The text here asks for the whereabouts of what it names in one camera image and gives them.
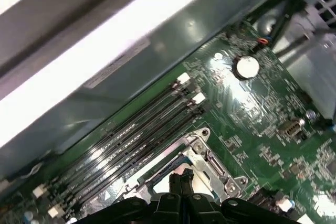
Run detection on green motherboard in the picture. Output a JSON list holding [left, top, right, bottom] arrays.
[[0, 31, 336, 224]]

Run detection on silver CPU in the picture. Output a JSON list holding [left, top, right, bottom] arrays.
[[145, 155, 220, 201]]

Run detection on black open PC case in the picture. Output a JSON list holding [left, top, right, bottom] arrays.
[[0, 0, 336, 183]]

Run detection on silver coin battery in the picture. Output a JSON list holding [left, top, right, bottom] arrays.
[[233, 55, 260, 79]]

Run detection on metal socket cover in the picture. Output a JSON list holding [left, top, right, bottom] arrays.
[[136, 134, 238, 201]]

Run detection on silver internal USB port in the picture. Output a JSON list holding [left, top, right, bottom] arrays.
[[278, 119, 306, 137]]

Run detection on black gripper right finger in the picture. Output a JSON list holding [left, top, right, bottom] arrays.
[[181, 168, 292, 224]]

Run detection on black connector coloured wires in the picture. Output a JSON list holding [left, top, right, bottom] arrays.
[[251, 34, 272, 51]]

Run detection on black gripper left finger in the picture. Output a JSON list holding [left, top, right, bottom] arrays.
[[78, 173, 182, 224]]

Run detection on black RAM slot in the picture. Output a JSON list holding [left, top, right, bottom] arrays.
[[44, 84, 196, 206], [76, 104, 208, 214], [48, 92, 207, 218], [34, 73, 191, 198]]

